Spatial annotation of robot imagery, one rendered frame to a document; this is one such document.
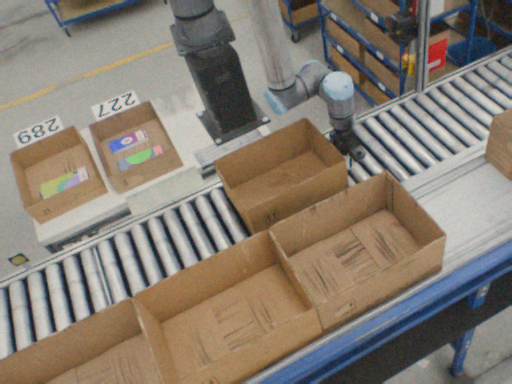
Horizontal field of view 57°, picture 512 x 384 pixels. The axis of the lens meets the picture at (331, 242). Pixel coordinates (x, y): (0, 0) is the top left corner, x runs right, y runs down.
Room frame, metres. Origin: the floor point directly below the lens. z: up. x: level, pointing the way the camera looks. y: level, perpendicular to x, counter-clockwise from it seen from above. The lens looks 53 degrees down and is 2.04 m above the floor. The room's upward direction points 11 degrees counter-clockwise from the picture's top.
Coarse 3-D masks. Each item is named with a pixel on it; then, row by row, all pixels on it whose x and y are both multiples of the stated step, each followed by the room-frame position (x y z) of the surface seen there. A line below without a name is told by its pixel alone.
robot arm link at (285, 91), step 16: (256, 0) 1.26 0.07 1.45; (272, 0) 1.27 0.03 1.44; (256, 16) 1.27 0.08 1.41; (272, 16) 1.27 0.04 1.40; (256, 32) 1.28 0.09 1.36; (272, 32) 1.26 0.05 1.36; (272, 48) 1.26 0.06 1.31; (272, 64) 1.27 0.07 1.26; (288, 64) 1.28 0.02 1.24; (272, 80) 1.27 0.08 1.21; (288, 80) 1.27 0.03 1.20; (272, 96) 1.26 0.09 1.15; (288, 96) 1.26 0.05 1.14; (304, 96) 1.29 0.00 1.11
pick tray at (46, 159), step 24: (48, 144) 1.71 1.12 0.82; (72, 144) 1.74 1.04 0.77; (24, 168) 1.66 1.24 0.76; (48, 168) 1.63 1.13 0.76; (72, 168) 1.60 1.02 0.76; (96, 168) 1.52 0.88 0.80; (24, 192) 1.44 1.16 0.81; (72, 192) 1.37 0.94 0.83; (96, 192) 1.40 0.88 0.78; (48, 216) 1.33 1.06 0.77
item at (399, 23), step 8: (392, 16) 1.71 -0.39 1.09; (400, 16) 1.70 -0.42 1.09; (408, 16) 1.70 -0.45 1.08; (416, 16) 1.71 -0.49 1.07; (392, 24) 1.67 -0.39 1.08; (400, 24) 1.68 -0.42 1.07; (408, 24) 1.69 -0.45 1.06; (392, 32) 1.67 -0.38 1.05; (400, 32) 1.71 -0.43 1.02; (408, 32) 1.71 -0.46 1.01
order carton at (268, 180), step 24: (264, 144) 1.37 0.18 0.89; (288, 144) 1.40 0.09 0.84; (312, 144) 1.41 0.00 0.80; (216, 168) 1.26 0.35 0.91; (240, 168) 1.32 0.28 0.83; (264, 168) 1.35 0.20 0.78; (288, 168) 1.35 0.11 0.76; (312, 168) 1.32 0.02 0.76; (336, 168) 1.15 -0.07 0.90; (240, 192) 1.27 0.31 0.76; (264, 192) 1.24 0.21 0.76; (288, 192) 1.08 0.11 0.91; (312, 192) 1.11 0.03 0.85; (336, 192) 1.15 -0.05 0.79; (264, 216) 1.04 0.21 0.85; (288, 216) 1.07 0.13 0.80
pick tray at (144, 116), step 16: (128, 112) 1.81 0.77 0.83; (144, 112) 1.83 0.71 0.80; (96, 128) 1.75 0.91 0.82; (112, 128) 1.77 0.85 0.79; (128, 128) 1.79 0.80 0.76; (144, 128) 1.78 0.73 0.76; (160, 128) 1.75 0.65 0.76; (96, 144) 1.63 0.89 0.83; (144, 144) 1.66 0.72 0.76; (160, 144) 1.65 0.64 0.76; (112, 160) 1.60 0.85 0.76; (160, 160) 1.46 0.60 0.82; (176, 160) 1.48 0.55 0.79; (112, 176) 1.40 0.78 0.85; (128, 176) 1.42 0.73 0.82; (144, 176) 1.43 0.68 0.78
